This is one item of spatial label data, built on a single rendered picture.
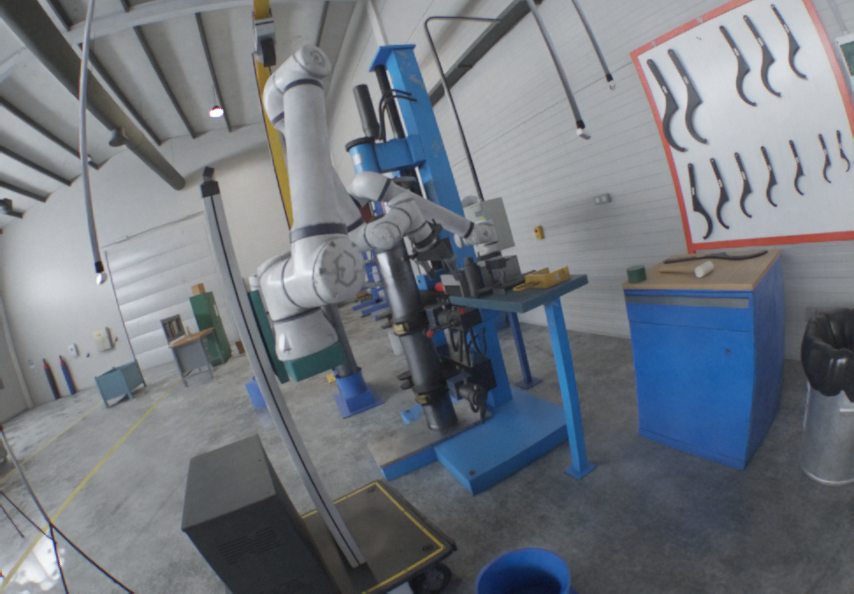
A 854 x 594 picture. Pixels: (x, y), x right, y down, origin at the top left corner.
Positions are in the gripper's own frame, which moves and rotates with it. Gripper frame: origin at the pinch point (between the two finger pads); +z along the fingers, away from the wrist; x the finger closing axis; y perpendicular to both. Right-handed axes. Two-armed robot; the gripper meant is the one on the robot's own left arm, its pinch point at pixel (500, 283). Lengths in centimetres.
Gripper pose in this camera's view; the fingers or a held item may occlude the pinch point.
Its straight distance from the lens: 194.8
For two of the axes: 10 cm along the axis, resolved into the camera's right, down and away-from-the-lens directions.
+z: 2.6, 9.6, 0.9
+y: 9.0, -2.8, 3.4
